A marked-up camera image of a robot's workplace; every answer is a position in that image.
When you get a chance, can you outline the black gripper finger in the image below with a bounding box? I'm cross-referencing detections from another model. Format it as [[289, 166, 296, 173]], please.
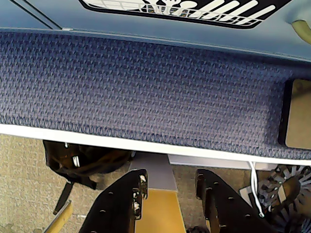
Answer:
[[79, 169, 149, 233], [196, 169, 276, 233]]

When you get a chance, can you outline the black backpack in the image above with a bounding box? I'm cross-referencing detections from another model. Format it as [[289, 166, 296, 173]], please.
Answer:
[[42, 140, 136, 215]]

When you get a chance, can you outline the yellow flat panel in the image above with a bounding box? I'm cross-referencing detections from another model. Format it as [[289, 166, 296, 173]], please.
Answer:
[[141, 189, 187, 233]]

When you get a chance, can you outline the yellow wooden leg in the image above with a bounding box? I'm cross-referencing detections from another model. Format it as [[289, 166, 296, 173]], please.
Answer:
[[43, 200, 74, 233]]

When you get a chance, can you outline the black star chair base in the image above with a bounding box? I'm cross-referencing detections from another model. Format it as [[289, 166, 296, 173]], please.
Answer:
[[257, 165, 311, 233]]

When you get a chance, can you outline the blue woven mat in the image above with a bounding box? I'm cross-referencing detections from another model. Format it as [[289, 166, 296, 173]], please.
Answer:
[[0, 31, 311, 160]]

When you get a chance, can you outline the black edged flat board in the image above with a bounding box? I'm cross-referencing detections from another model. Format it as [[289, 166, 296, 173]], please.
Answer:
[[277, 77, 311, 150]]

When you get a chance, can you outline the blue toy kitchen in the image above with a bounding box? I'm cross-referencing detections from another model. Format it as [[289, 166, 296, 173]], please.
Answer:
[[0, 0, 311, 61]]

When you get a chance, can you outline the white thin cable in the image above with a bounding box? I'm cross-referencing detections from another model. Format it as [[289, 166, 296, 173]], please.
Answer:
[[247, 161, 265, 218]]

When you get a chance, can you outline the gold door handle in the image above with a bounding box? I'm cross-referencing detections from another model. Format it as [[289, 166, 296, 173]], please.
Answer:
[[291, 20, 311, 45]]

